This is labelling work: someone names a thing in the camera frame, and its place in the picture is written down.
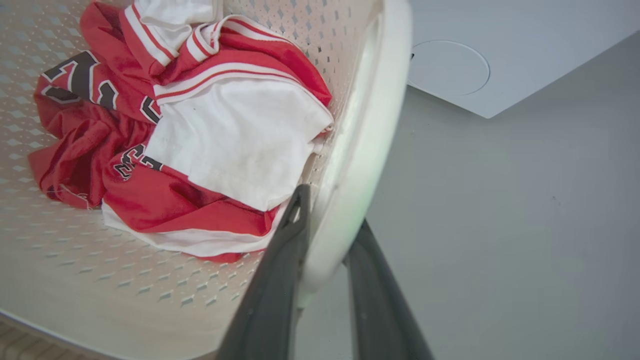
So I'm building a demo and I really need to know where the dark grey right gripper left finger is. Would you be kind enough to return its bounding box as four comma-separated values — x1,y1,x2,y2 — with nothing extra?
215,184,312,360

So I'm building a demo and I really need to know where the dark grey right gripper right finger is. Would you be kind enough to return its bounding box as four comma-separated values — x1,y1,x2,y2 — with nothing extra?
343,219,435,360

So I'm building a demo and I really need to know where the white perforated plastic laundry basket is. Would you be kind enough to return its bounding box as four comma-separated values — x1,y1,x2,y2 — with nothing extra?
0,0,414,360

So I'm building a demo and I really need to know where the red and white sports jersey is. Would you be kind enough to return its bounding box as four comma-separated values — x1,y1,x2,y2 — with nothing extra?
27,0,335,264

